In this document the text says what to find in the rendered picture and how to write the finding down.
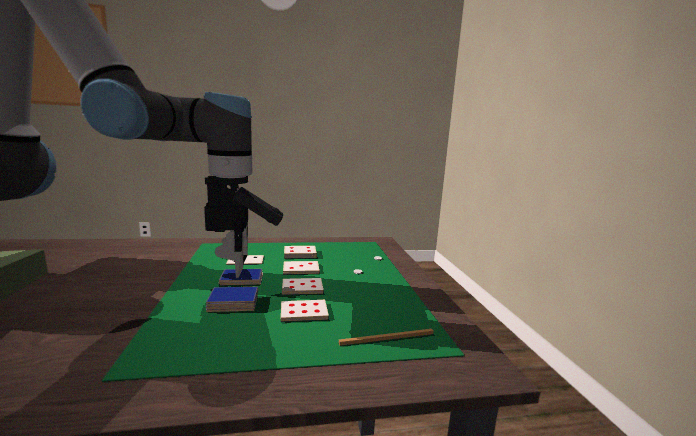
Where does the white playing card with black pips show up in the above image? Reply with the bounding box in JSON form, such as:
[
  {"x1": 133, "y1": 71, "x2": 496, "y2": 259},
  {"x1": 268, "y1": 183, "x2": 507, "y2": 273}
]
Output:
[{"x1": 226, "y1": 255, "x2": 264, "y2": 265}]

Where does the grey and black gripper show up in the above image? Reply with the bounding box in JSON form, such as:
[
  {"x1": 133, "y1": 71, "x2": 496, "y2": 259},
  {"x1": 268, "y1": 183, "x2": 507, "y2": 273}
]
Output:
[{"x1": 204, "y1": 176, "x2": 248, "y2": 278}]

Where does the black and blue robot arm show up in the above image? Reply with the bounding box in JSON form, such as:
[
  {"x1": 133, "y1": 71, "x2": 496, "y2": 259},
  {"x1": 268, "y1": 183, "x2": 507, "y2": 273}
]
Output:
[{"x1": 0, "y1": 0, "x2": 252, "y2": 201}]

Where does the brown wooden stick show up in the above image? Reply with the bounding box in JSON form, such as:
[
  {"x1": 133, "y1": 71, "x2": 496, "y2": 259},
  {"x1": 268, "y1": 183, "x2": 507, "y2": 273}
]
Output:
[{"x1": 339, "y1": 329, "x2": 434, "y2": 346}]

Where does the white playing card with red pips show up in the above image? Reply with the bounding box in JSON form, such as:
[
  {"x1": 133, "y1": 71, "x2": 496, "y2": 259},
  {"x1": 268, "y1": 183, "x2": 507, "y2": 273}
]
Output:
[
  {"x1": 282, "y1": 278, "x2": 324, "y2": 292},
  {"x1": 283, "y1": 261, "x2": 319, "y2": 272},
  {"x1": 281, "y1": 300, "x2": 329, "y2": 319},
  {"x1": 284, "y1": 246, "x2": 317, "y2": 254}
]

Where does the green felt mat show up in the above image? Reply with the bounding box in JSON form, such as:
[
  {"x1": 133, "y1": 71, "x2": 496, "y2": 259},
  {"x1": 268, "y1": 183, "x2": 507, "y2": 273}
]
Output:
[{"x1": 102, "y1": 242, "x2": 464, "y2": 382}]

